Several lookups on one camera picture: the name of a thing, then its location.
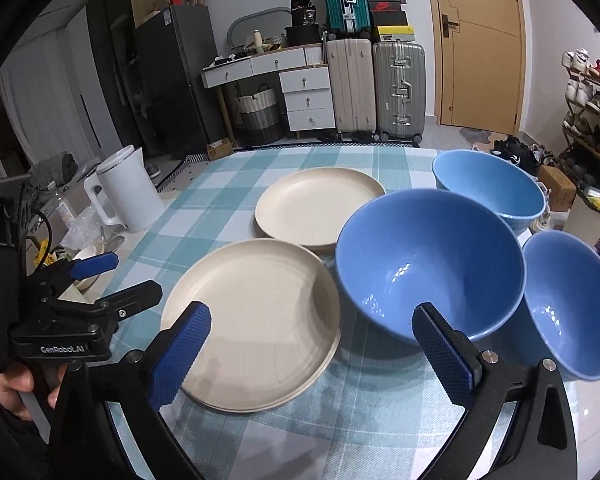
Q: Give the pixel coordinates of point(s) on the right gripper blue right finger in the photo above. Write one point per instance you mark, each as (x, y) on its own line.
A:
(539, 442)

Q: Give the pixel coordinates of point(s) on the person's left hand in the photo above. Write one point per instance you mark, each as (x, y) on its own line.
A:
(17, 380)

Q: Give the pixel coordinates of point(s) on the cream plate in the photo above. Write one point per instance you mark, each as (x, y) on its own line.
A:
(310, 207)
(275, 324)

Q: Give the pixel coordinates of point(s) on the tall dark cabinet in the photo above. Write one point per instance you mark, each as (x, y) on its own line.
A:
(112, 26)

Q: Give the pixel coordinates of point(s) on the black refrigerator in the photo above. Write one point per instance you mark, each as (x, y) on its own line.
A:
(174, 46)

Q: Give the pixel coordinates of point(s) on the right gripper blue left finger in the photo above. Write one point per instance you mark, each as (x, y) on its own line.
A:
(84, 441)

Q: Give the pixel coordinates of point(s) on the clear plastic bottle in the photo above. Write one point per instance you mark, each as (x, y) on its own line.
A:
(61, 206)

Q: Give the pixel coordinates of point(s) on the beige suitcase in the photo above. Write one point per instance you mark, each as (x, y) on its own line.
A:
(351, 72)

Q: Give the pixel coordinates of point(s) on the teal plaid tablecloth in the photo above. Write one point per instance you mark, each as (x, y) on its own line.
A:
(378, 411)

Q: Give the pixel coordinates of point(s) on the white drawer desk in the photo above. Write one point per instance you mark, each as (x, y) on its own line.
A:
(299, 76)

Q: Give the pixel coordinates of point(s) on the wooden shoe rack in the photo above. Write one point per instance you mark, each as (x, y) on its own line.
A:
(580, 160)

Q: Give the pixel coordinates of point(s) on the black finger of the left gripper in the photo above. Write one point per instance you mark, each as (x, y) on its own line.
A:
(128, 302)

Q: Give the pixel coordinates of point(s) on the woven laundry basket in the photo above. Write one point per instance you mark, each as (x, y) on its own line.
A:
(260, 115)

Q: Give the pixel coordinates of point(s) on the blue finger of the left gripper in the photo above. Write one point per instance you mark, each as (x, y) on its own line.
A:
(81, 269)

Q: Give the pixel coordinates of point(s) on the wooden door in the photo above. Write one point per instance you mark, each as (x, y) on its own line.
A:
(480, 59)

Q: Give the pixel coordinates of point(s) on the stack of shoe boxes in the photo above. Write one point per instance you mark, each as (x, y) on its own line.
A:
(389, 21)

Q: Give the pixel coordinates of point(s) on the white electric kettle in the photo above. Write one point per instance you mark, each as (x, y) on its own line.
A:
(122, 193)

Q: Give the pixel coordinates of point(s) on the brown cardboard box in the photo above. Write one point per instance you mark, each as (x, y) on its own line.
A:
(562, 190)

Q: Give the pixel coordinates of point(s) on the light blue bowl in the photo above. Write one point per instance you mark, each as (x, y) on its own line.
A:
(495, 183)

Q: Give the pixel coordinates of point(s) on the silver suitcase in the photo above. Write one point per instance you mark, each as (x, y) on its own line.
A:
(400, 88)

